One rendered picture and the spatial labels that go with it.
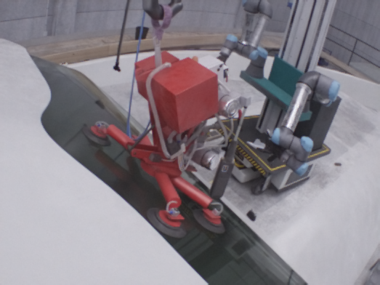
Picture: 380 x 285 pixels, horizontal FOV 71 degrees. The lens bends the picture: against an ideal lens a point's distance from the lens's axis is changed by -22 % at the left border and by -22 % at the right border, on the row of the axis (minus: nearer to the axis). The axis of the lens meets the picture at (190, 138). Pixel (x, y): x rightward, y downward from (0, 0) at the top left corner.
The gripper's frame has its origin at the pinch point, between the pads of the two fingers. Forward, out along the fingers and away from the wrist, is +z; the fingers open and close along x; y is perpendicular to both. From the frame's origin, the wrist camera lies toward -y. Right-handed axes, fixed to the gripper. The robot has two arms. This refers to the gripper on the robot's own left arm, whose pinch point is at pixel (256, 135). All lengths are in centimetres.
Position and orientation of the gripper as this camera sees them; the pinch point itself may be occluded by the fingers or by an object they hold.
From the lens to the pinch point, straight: 179.9
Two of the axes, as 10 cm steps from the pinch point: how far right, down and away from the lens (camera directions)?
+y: -0.3, -7.2, -6.9
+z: -6.1, -5.4, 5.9
